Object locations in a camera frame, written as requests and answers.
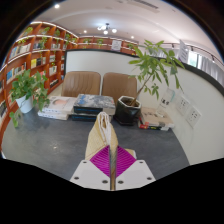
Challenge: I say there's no red and black book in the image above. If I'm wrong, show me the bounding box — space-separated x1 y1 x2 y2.
137 121 170 132

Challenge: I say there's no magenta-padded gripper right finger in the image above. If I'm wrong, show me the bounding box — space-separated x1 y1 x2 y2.
114 144 157 192

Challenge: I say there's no white window curtain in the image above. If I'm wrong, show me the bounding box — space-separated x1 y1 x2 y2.
197 54 224 86

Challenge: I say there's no white book with pink cover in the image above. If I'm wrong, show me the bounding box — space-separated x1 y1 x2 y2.
41 95 77 115

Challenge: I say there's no clear acrylic sign stand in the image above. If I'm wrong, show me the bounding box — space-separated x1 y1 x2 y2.
156 87 176 116

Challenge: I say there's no cream towel with tan stripes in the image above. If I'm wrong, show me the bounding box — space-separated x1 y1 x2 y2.
84 111 137 191

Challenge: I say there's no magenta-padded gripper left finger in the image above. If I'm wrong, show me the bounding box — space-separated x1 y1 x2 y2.
69 144 111 192

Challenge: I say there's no flat white book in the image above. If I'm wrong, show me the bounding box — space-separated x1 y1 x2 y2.
37 109 70 121

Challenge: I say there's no ceiling air vent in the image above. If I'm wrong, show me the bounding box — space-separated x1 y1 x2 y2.
126 0 162 13

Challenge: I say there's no leafy plant in white pot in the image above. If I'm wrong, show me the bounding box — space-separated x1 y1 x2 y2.
8 69 51 128

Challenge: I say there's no white wall socket panel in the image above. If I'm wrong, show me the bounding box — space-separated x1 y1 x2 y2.
186 106 203 128
176 94 191 116

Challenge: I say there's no white framed sign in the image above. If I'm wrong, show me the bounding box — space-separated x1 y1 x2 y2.
110 39 123 52

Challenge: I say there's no tan cover book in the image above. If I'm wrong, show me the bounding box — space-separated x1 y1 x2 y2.
139 106 175 127

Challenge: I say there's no small tree in black pot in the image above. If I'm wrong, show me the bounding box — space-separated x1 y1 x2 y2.
113 39 186 127

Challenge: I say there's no white hanging banner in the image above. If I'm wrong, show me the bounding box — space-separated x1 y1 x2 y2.
177 39 191 65

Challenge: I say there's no orange wooden bookshelf unit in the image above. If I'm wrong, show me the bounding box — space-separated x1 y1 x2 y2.
0 21 138 152

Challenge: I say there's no ceiling lamp cluster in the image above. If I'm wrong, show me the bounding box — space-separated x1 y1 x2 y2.
96 22 119 36

